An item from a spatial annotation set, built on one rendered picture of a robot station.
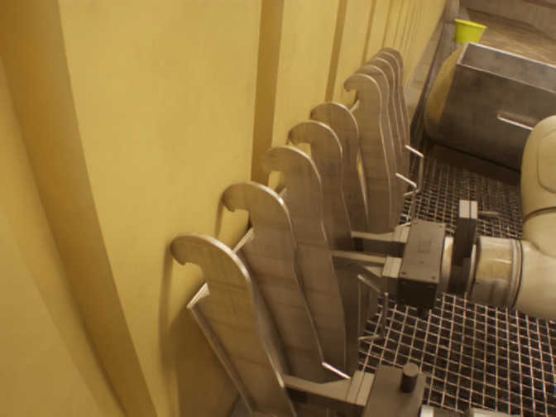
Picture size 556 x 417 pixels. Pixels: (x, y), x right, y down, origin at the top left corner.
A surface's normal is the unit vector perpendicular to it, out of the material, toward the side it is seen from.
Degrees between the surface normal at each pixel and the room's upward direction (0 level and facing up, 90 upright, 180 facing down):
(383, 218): 90
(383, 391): 13
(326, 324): 90
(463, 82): 90
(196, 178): 90
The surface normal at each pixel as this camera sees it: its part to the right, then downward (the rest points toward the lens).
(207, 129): 0.91, 0.30
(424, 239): -0.12, -0.85
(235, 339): -0.40, 0.51
